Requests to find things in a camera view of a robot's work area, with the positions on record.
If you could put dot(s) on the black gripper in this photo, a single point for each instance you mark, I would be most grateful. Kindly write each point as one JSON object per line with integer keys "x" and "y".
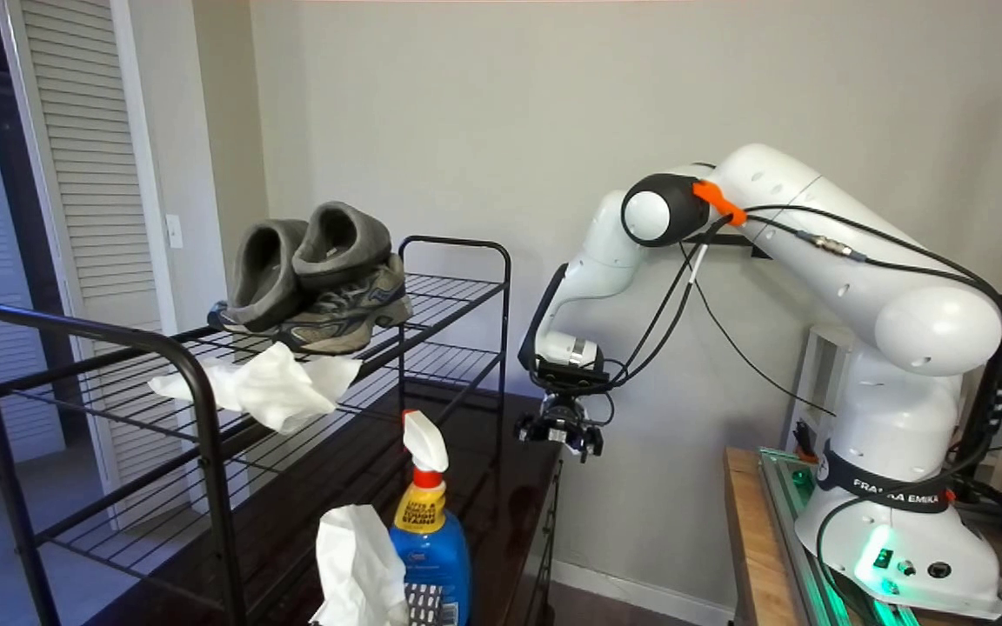
{"x": 560, "y": 417}

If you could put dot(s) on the blue spray bottle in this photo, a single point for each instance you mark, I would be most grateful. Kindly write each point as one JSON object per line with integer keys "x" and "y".
{"x": 434, "y": 558}

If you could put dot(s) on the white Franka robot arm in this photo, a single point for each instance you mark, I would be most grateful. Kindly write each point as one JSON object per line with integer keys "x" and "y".
{"x": 905, "y": 351}

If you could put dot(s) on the light wooden table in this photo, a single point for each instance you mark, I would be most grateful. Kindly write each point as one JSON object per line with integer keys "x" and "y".
{"x": 756, "y": 543}

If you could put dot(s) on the perforated metal stand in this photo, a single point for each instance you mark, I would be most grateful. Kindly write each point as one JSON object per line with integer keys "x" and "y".
{"x": 426, "y": 606}

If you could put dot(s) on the grey slip-on shoe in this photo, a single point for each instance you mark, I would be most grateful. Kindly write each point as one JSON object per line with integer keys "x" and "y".
{"x": 347, "y": 273}
{"x": 264, "y": 273}

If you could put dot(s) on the white crumpled cloth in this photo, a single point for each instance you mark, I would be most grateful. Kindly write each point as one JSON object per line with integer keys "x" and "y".
{"x": 280, "y": 387}

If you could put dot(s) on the white louvered closet door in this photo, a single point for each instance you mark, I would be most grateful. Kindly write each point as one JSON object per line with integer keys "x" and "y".
{"x": 84, "y": 230}

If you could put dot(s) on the white wall box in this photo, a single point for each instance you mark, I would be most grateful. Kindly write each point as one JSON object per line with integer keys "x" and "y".
{"x": 817, "y": 387}

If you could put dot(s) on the white light switch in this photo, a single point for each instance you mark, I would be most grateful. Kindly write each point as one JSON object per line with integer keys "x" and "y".
{"x": 176, "y": 230}

